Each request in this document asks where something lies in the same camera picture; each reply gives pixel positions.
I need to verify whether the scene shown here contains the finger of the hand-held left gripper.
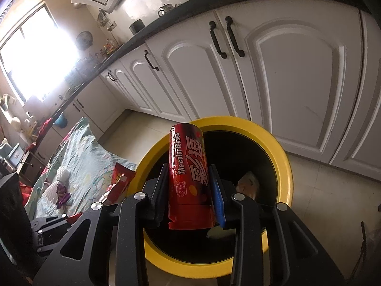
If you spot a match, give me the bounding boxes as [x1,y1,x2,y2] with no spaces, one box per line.
[30,213,84,256]

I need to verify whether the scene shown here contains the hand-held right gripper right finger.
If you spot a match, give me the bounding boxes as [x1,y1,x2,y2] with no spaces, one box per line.
[208,165,348,286]

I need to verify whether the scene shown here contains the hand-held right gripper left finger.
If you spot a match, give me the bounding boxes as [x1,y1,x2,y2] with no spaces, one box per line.
[32,163,170,286]

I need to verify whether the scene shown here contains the red candy tube wrapper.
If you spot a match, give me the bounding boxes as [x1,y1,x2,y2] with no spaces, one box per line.
[168,123,215,230]

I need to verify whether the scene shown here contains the yellow-rimmed black trash bin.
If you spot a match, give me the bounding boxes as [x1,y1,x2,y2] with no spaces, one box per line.
[126,117,294,276]

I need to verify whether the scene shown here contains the pale yellow paper scrap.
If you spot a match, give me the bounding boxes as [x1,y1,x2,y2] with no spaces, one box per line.
[207,226,236,239]

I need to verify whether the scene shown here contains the tan crumpled wrapper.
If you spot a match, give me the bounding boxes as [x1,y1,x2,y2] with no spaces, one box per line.
[236,171,260,201]

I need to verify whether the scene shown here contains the purple candy wrapper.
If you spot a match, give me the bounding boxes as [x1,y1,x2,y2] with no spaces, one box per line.
[56,183,72,208]

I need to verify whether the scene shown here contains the red snack bag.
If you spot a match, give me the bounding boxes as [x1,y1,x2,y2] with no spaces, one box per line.
[100,162,136,206]

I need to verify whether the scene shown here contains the cartoon printed blanket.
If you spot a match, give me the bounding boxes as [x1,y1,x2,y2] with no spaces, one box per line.
[24,117,137,219]

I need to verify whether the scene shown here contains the red cloth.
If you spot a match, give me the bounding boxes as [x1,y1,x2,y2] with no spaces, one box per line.
[38,118,55,138]

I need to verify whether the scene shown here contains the white kitchen cabinets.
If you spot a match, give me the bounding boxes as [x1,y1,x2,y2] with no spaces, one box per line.
[36,0,381,183]

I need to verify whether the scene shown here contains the kitchen window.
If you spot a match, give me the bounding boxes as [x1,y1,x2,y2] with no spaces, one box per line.
[0,3,81,102]

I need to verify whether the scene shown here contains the dark metal pot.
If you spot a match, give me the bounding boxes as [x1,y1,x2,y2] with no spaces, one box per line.
[129,19,146,34]

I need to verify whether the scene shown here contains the small desk fan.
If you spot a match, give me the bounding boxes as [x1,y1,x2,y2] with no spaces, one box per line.
[75,31,93,50]

